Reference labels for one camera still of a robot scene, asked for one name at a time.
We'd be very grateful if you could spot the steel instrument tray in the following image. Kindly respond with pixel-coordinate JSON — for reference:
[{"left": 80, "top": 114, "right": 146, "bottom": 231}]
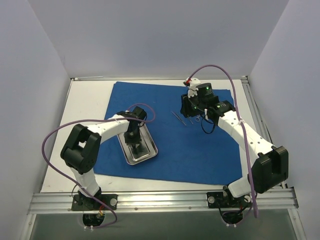
[{"left": 117, "top": 124, "right": 158, "bottom": 165}]

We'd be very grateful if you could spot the blue surgical cloth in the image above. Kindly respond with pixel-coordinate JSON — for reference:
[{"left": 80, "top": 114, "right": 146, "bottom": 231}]
[{"left": 94, "top": 82, "right": 242, "bottom": 185}]

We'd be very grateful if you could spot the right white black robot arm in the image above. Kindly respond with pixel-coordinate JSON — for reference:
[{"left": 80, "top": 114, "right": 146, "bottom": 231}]
[{"left": 180, "top": 94, "right": 289, "bottom": 207}]

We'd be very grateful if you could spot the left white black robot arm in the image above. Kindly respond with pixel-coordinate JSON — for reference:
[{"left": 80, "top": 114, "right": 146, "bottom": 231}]
[{"left": 60, "top": 106, "right": 147, "bottom": 210}]

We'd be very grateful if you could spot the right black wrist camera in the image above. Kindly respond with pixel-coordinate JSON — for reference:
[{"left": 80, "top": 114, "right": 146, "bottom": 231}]
[{"left": 183, "top": 77, "right": 219, "bottom": 103}]

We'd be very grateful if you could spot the aluminium right side rail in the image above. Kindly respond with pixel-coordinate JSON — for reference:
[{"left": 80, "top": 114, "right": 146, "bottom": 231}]
[{"left": 241, "top": 77, "right": 289, "bottom": 192}]

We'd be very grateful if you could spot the aluminium rail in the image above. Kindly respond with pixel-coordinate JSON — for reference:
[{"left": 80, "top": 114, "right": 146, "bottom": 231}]
[
  {"left": 241, "top": 77, "right": 289, "bottom": 192},
  {"left": 28, "top": 188, "right": 299, "bottom": 215}
]

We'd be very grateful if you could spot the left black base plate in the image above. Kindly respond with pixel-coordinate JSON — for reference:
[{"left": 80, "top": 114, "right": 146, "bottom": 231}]
[{"left": 71, "top": 193, "right": 118, "bottom": 211}]

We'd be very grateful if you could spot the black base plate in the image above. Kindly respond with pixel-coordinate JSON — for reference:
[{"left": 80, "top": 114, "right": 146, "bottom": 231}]
[
  {"left": 71, "top": 193, "right": 118, "bottom": 211},
  {"left": 206, "top": 191, "right": 251, "bottom": 209}
]

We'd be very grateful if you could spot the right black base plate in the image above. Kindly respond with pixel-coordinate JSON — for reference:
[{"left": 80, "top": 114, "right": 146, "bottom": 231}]
[{"left": 206, "top": 191, "right": 251, "bottom": 209}]

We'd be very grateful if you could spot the aluminium front rail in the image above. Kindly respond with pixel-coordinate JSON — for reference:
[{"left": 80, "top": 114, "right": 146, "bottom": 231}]
[{"left": 28, "top": 188, "right": 299, "bottom": 215}]

